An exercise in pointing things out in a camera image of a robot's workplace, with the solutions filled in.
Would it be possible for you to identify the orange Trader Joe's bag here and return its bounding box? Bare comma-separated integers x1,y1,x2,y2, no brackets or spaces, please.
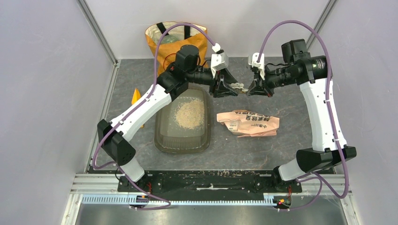
145,22,208,75

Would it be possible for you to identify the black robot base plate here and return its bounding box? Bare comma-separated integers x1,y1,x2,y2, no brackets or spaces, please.
137,170,302,201

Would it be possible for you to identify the aluminium corner post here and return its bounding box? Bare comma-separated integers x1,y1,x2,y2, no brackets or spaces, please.
77,0,118,65
306,0,338,49

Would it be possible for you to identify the right aluminium corner post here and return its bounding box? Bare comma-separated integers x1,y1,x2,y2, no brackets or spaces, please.
306,0,338,49

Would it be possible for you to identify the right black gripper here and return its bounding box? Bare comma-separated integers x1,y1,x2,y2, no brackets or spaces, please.
246,63,297,98

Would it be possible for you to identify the torn bag top strip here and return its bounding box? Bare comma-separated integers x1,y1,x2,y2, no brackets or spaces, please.
229,83,248,94

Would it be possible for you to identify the slotted cable duct rail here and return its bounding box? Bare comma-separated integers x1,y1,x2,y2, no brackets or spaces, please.
81,194,276,206

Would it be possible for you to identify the orange plastic scoop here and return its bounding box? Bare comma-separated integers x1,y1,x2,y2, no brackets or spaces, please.
131,88,145,128

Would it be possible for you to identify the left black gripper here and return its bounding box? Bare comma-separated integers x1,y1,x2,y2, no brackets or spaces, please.
186,67,238,99

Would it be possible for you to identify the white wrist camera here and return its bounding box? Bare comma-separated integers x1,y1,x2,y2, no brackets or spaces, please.
210,43,229,78
248,52,265,80

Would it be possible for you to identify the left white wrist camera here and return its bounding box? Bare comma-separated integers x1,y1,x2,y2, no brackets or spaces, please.
210,43,229,78

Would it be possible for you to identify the beige litter granule pile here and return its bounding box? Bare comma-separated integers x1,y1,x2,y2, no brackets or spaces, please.
175,99,205,129

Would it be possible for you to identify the green bundle inside bag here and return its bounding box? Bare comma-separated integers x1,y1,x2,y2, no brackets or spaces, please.
161,35,179,45

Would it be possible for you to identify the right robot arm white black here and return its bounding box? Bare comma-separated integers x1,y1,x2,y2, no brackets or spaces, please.
247,39,357,192

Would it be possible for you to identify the left aluminium corner post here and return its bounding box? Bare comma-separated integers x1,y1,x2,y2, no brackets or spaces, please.
77,0,118,65

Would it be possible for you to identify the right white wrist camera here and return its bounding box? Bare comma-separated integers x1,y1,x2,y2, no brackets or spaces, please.
248,52,265,80

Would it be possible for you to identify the grey translucent litter box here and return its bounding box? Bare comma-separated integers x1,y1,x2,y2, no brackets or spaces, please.
154,85,212,154

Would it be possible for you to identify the pink litter bag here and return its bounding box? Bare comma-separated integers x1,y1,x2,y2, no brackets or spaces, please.
216,110,280,137

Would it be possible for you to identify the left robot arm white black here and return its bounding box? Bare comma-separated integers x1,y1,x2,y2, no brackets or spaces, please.
97,45,244,191

